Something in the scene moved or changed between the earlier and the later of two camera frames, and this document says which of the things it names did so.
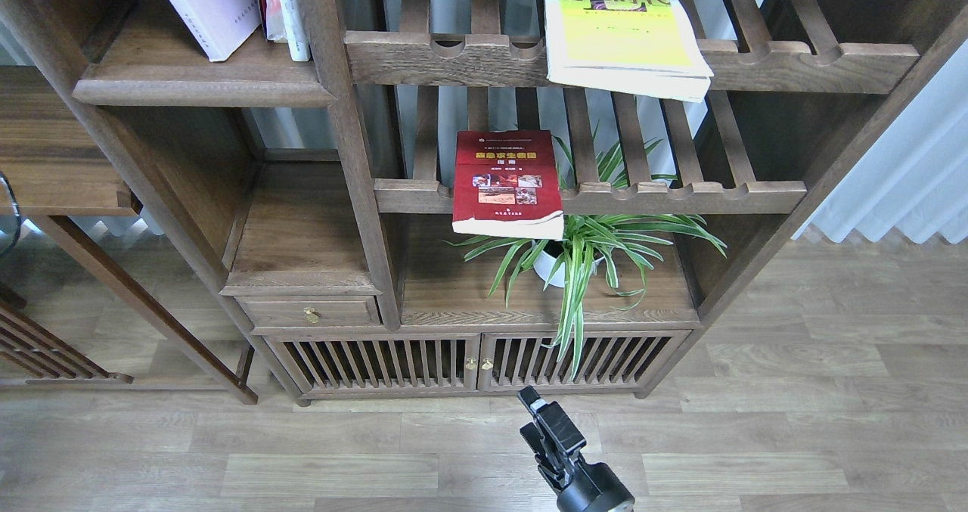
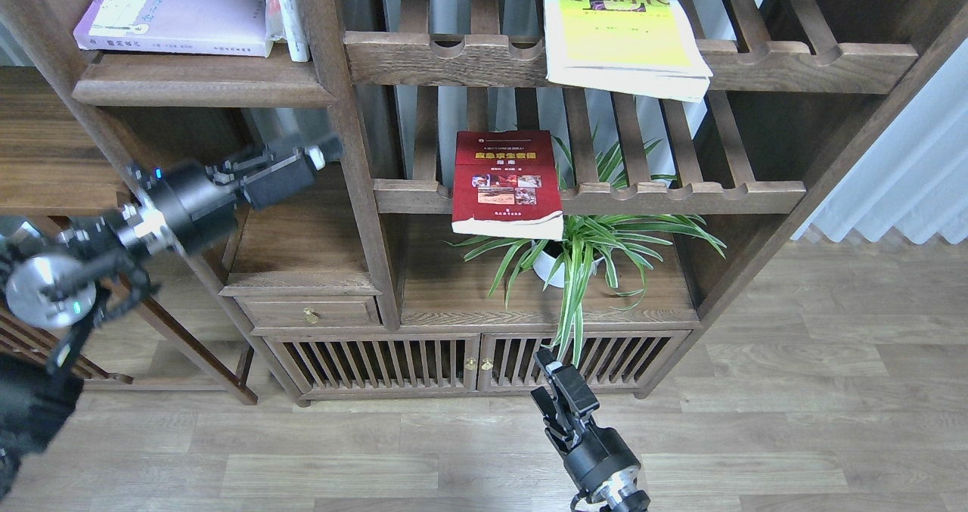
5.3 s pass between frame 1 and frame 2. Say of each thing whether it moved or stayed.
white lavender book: moved
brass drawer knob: stayed
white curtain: stayed
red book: stayed
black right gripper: moved
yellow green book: stayed
